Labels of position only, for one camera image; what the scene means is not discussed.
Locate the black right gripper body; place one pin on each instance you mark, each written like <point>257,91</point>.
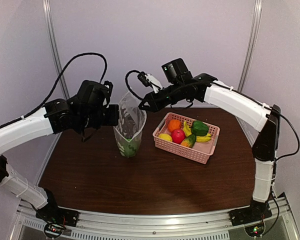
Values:
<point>176,93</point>

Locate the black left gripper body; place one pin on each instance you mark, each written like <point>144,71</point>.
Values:
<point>111,120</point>

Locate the clear polka dot zip bag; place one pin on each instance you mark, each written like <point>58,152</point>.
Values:
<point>131,120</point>

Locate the green striped toy watermelon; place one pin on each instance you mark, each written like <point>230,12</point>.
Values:
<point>127,148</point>

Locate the red toy apple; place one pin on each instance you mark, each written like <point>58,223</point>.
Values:
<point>178,135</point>

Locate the yellow toy banana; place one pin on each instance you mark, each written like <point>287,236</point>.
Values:
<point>200,139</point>

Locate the green toy bell pepper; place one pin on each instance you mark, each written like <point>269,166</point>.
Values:
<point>199,128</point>

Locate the green orange toy mango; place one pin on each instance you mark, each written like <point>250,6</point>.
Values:
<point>189,141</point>

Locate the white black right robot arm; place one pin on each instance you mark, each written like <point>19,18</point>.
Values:
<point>208,89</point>

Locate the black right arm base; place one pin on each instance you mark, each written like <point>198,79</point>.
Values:
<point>255,212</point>

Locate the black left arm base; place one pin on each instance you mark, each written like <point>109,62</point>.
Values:
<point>52,213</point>

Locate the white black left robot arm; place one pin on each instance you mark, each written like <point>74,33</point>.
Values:
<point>90,108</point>

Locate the orange toy fruit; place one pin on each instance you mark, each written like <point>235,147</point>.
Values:
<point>174,124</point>

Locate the yellow toy lemon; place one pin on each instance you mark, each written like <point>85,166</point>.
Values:
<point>165,137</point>

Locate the pink perforated plastic basket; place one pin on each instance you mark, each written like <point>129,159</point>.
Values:
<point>200,152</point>

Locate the left green circuit board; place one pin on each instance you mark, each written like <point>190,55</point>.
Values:
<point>52,230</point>

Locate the green circuit board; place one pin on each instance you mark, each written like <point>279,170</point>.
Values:
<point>52,230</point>
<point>255,230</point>

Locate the right green circuit board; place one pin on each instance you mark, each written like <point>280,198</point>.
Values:
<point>255,230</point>

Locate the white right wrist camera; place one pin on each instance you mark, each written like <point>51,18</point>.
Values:
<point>148,80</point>

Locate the right aluminium corner post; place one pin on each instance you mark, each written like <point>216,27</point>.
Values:
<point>254,32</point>

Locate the aluminium corner post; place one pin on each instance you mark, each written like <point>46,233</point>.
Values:
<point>254,32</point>
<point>54,47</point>

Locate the left aluminium corner post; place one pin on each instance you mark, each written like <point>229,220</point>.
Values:
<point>54,47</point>

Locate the aluminium front rail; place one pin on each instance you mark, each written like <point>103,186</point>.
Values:
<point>211,225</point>

